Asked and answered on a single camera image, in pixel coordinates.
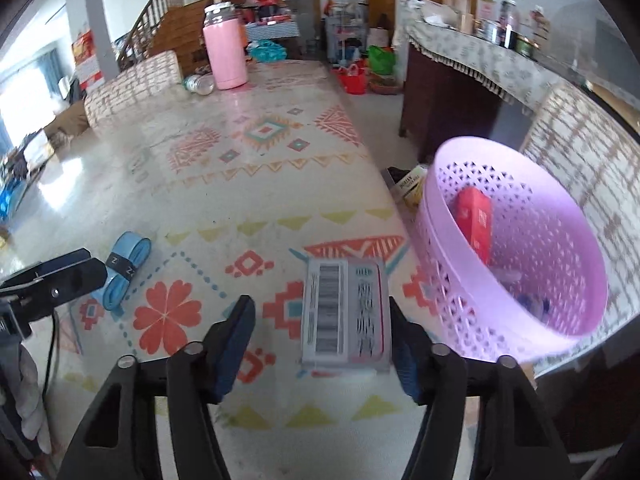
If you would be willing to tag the table with checked cloth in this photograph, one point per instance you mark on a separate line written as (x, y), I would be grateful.
(272, 30)

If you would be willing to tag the wooden staircase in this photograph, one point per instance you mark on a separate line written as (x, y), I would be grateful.
(170, 25)

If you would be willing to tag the chair with patterned cover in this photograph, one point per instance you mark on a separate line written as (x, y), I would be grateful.
(585, 145)
(130, 87)

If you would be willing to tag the blue plastic bag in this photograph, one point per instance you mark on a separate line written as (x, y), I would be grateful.
(535, 305)

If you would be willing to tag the yellow box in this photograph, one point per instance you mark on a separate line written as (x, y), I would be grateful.
(412, 187)

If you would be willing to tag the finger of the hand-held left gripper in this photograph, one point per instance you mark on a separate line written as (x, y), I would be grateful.
(75, 280)
(55, 261)

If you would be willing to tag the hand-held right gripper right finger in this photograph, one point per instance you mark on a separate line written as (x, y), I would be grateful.
(405, 355)

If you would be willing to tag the red plastic basket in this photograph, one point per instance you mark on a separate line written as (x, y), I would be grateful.
(354, 77)

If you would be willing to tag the dark bottle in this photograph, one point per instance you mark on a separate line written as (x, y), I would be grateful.
(509, 22)

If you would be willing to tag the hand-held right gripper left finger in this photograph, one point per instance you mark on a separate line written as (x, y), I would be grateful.
(235, 345)

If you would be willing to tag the red and white box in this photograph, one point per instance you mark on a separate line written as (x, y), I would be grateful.
(472, 225)

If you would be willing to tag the grey door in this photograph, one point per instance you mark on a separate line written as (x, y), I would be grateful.
(295, 5)

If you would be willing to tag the dark wooden sideboard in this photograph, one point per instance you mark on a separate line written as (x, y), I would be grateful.
(445, 105)

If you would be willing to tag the white barcode box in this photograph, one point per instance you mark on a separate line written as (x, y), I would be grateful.
(345, 315)

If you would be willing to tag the person's left hand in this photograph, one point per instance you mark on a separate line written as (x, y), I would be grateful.
(27, 400)

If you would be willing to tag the pink thermos flask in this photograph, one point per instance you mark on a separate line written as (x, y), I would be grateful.
(225, 45)

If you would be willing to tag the brown woven basket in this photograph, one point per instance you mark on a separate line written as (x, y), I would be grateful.
(385, 87)

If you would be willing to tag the leaf print fringed cloth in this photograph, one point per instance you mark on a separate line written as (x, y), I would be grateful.
(475, 55)

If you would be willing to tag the clear plastic bottle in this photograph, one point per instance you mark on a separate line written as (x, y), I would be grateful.
(200, 84)

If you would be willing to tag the green bag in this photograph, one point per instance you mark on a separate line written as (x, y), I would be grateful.
(381, 59)

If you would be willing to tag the light blue band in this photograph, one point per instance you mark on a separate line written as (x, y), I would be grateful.
(125, 270)

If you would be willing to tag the purple plastic basket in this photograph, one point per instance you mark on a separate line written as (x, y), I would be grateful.
(525, 240)

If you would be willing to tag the red wall poster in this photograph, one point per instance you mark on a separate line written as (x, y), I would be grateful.
(87, 57)

